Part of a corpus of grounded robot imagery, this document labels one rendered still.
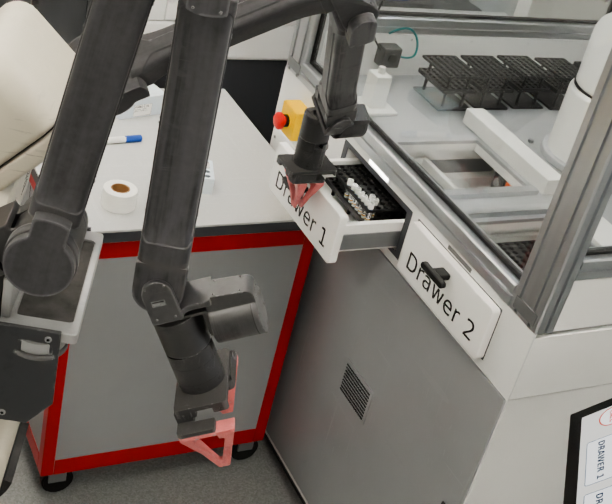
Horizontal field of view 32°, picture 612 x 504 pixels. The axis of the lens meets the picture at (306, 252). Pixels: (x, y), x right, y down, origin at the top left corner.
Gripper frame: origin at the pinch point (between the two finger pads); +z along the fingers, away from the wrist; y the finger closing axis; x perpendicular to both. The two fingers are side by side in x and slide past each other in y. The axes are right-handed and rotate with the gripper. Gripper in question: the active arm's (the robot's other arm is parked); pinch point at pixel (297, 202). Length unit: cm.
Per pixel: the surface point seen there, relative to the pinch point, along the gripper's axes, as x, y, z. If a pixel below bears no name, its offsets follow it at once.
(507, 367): -49, 19, 3
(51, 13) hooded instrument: 181, 0, 43
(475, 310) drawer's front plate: -38.5, 17.5, -1.4
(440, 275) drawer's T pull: -29.3, 15.2, -2.5
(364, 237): -9.6, 10.8, 2.5
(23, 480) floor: 20, -42, 89
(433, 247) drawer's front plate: -22.3, 17.4, -3.6
